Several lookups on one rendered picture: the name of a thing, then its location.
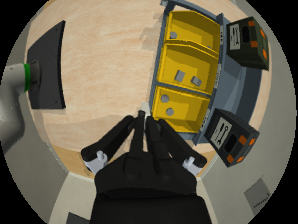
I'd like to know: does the dark grey case with orange patches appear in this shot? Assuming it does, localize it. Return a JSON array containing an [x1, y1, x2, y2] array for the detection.
[[204, 108, 260, 168]]

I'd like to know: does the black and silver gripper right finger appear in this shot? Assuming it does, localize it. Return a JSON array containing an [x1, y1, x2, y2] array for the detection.
[[144, 102, 207, 181]]

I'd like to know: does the dark green case with orange latches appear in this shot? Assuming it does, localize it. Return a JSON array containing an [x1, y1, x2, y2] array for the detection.
[[226, 16, 269, 71]]

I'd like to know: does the yellow open-front bin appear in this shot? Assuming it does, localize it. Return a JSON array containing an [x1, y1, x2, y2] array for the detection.
[[156, 44, 219, 95], [151, 85, 210, 133], [163, 11, 220, 58]]

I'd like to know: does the grey disc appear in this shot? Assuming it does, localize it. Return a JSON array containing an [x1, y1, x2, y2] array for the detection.
[[161, 94, 169, 103], [166, 108, 174, 116]]

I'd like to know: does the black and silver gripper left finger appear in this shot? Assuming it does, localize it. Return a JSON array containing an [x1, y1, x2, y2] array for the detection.
[[81, 102, 146, 180]]

